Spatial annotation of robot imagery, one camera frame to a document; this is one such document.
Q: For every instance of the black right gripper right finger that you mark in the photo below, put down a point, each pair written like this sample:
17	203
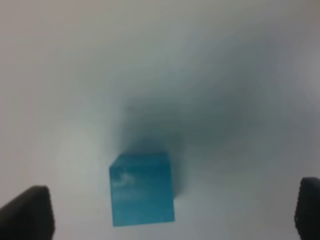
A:
307	212

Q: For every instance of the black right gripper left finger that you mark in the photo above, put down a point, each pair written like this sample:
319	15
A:
29	216

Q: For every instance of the blue block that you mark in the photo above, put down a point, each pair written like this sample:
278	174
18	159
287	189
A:
141	189

